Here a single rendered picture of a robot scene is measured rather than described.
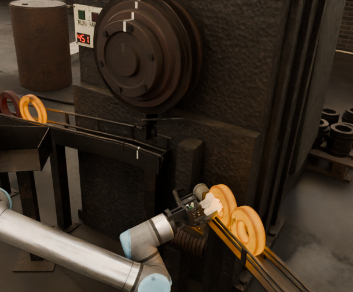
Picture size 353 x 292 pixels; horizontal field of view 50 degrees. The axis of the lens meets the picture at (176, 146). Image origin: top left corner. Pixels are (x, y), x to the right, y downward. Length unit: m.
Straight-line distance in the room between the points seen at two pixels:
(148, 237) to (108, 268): 0.19
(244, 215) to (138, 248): 0.35
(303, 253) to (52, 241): 1.57
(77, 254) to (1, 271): 1.12
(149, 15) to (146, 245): 0.79
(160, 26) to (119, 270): 0.82
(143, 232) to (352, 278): 1.37
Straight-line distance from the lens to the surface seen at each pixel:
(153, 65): 1.37
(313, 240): 2.45
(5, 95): 2.28
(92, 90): 1.87
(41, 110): 2.08
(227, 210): 1.28
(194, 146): 1.50
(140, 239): 1.23
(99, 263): 1.12
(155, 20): 1.41
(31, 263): 2.18
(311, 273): 2.24
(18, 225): 1.15
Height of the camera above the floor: 1.50
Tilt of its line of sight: 28 degrees down
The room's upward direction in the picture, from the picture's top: 3 degrees clockwise
